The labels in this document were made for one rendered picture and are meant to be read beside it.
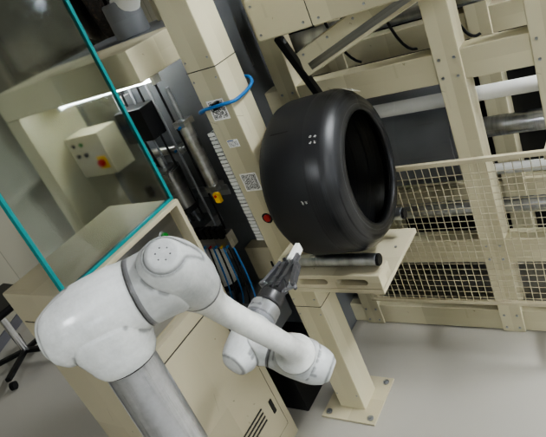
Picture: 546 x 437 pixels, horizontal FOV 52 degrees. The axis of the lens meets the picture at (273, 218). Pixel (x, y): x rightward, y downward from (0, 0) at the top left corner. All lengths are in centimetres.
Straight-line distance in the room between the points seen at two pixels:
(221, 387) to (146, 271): 138
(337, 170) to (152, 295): 89
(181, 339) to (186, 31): 106
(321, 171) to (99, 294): 90
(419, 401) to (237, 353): 135
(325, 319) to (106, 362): 144
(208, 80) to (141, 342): 113
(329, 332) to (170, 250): 153
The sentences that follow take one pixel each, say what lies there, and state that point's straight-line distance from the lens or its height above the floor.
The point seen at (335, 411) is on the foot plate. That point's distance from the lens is 276.
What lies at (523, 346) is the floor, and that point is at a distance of 281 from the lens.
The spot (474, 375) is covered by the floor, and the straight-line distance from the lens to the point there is 272.
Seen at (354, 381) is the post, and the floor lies 19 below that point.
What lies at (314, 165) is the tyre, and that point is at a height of 132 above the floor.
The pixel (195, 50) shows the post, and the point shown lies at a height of 172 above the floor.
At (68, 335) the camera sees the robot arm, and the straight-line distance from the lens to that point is 102.
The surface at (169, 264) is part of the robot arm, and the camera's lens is 94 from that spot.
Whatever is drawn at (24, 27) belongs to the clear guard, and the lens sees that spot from 187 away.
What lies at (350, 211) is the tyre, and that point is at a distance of 175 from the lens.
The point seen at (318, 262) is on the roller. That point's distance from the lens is 203.
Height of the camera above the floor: 196
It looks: 25 degrees down
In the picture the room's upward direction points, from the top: 24 degrees counter-clockwise
